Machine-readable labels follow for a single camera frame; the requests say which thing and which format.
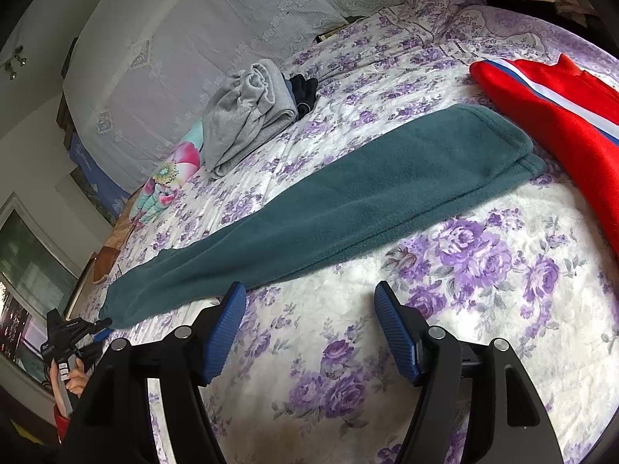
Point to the floral folded quilt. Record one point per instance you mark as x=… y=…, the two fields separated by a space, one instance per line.
x=169 y=177

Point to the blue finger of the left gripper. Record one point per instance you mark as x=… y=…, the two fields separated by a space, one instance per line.
x=102 y=335

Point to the red jacket sleeve forearm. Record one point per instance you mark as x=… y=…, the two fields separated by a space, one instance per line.
x=61 y=423

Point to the person's left hand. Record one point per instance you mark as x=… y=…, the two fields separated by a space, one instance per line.
x=76 y=383

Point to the red striped pants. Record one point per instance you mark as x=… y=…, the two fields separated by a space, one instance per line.
x=572 y=114

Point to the grey folded sweatpants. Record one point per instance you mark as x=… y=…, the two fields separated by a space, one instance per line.
x=247 y=111

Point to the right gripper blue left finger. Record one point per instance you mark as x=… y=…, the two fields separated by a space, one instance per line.
x=112 y=423

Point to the window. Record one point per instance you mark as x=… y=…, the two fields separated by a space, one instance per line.
x=36 y=277

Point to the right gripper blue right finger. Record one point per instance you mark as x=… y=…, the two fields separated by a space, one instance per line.
x=508 y=422

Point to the teal fleece pants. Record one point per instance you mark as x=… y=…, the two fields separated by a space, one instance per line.
x=430 y=169

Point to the white lace headboard cover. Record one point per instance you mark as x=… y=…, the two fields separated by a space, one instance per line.
x=142 y=70

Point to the dark folded garment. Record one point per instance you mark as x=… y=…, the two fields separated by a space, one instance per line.
x=304 y=93

